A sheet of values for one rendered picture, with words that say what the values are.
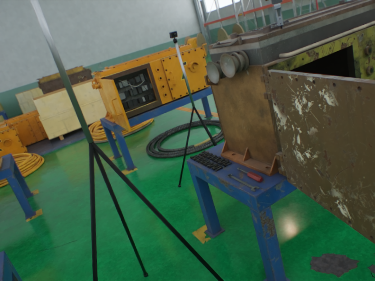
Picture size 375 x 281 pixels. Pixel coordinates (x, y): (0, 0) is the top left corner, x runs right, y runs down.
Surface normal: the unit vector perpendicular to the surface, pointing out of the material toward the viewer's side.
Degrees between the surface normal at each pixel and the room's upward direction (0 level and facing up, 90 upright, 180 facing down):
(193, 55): 90
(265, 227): 90
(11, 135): 90
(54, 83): 90
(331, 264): 0
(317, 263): 0
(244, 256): 0
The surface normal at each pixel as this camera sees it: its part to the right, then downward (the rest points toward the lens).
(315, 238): -0.26, -0.91
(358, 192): -0.93, 0.33
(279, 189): 0.47, 0.16
